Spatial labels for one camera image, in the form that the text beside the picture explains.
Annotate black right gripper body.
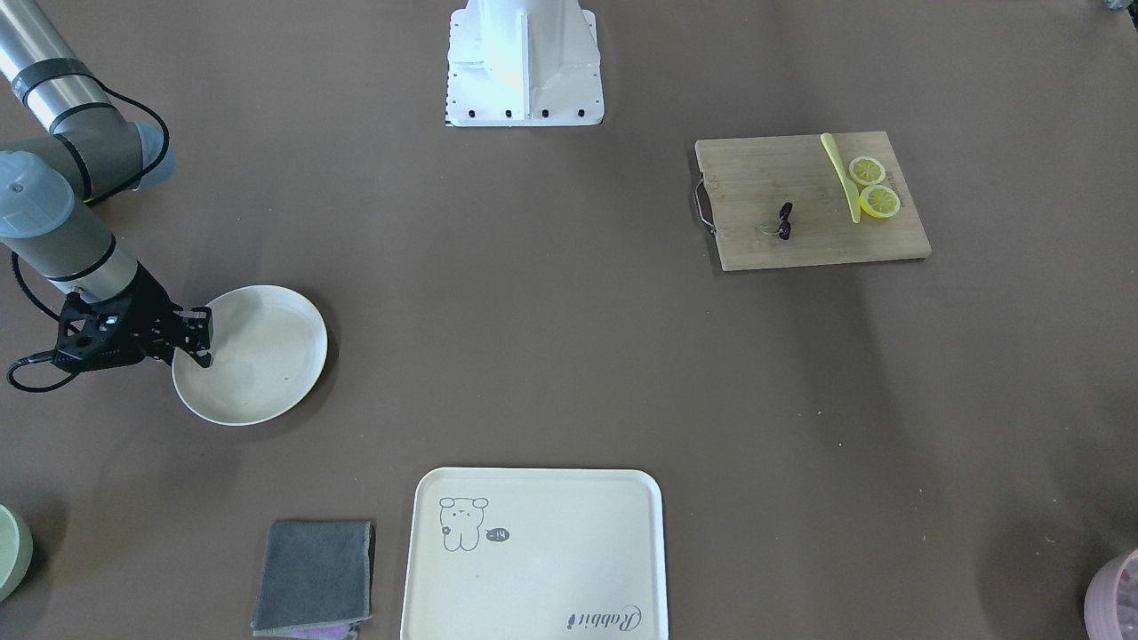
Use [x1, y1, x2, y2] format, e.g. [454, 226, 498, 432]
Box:
[52, 266, 188, 374]

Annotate cream round plate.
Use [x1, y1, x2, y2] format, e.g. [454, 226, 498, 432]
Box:
[172, 284, 329, 426]

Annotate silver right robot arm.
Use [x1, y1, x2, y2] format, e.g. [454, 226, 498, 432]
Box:
[1, 1, 212, 381]

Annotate cream rabbit tray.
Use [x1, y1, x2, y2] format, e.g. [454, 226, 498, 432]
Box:
[401, 467, 669, 639]

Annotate dark red cherry pair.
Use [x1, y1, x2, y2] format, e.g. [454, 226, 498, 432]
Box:
[757, 202, 793, 243]

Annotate mint green bowl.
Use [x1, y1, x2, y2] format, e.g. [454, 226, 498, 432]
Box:
[1, 504, 34, 601]

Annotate grey folded cloth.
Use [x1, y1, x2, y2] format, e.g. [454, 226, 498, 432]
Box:
[251, 520, 373, 639]

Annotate bamboo cutting board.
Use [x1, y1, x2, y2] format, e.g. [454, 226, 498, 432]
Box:
[694, 131, 932, 272]

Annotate yellow plastic knife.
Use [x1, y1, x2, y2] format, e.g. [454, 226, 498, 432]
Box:
[820, 132, 861, 224]

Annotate lemon slice far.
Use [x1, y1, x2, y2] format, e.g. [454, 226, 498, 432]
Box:
[848, 156, 887, 188]

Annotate lemon slice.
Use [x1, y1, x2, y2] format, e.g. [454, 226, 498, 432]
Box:
[848, 156, 887, 188]
[859, 183, 902, 220]

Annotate lemon slice near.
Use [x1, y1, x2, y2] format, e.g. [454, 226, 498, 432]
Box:
[859, 183, 902, 220]

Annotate pink ice bowl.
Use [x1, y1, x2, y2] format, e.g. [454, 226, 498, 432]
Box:
[1085, 549, 1137, 639]

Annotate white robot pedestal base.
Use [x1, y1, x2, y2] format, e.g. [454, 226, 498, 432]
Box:
[445, 1, 605, 128]

